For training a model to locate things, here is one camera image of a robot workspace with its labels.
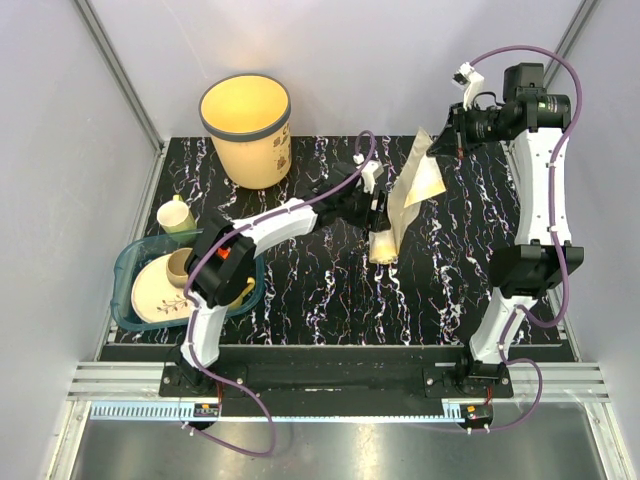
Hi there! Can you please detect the clear blue plastic tub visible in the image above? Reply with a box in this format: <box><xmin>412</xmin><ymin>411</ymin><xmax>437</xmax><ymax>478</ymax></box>
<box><xmin>110</xmin><ymin>228</ymin><xmax>266</xmax><ymax>332</ymax></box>

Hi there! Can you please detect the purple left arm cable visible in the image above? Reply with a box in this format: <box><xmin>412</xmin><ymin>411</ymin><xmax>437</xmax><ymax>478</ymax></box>
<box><xmin>183</xmin><ymin>129</ymin><xmax>379</xmax><ymax>457</ymax></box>

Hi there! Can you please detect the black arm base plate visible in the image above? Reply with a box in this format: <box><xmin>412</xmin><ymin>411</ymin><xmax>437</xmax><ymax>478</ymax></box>
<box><xmin>158</xmin><ymin>344</ymin><xmax>515</xmax><ymax>400</ymax></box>

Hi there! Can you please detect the yellow trash bin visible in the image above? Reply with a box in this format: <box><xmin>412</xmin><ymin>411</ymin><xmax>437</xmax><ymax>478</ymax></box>
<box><xmin>199</xmin><ymin>74</ymin><xmax>292</xmax><ymax>190</ymax></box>

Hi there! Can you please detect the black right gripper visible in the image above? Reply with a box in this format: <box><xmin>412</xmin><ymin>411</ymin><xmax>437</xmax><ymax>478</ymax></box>
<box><xmin>426</xmin><ymin>101</ymin><xmax>509</xmax><ymax>159</ymax></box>

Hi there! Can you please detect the light green mug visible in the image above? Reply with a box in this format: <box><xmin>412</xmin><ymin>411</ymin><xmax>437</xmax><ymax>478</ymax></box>
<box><xmin>156</xmin><ymin>194</ymin><xmax>197</xmax><ymax>235</ymax></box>

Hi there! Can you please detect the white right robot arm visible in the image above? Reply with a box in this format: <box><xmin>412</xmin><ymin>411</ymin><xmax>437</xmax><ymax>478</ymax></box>
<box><xmin>423</xmin><ymin>63</ymin><xmax>584</xmax><ymax>398</ymax></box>

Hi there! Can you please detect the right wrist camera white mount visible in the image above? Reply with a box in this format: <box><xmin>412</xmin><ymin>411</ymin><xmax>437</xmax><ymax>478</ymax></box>
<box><xmin>452</xmin><ymin>62</ymin><xmax>484</xmax><ymax>110</ymax></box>

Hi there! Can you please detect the aluminium front rail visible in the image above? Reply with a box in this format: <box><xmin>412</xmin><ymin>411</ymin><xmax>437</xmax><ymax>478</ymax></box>
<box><xmin>67</xmin><ymin>362</ymin><xmax>610</xmax><ymax>423</ymax></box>

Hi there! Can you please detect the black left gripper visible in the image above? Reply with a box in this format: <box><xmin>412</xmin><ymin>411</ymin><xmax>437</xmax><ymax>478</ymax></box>
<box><xmin>336</xmin><ymin>184</ymin><xmax>389</xmax><ymax>233</ymax></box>

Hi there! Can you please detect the white trash bag roll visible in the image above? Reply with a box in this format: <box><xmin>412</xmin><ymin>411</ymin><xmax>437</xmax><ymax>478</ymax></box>
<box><xmin>369</xmin><ymin>127</ymin><xmax>446</xmax><ymax>265</ymax></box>

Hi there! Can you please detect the cream pink floral plate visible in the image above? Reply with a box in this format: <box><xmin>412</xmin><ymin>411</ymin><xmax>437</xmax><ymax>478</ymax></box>
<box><xmin>131</xmin><ymin>254</ymin><xmax>192</xmax><ymax>324</ymax></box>

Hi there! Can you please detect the yellow white mug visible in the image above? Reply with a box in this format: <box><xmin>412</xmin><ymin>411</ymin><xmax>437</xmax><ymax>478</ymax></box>
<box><xmin>229</xmin><ymin>277</ymin><xmax>256</xmax><ymax>309</ymax></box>

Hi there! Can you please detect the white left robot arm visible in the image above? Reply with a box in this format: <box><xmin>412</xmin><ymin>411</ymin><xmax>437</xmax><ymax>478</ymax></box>
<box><xmin>173</xmin><ymin>180</ymin><xmax>390</xmax><ymax>396</ymax></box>

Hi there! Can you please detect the beige ceramic cup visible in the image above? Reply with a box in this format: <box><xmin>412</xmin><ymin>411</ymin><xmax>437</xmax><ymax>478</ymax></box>
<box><xmin>165</xmin><ymin>248</ymin><xmax>192</xmax><ymax>288</ymax></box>

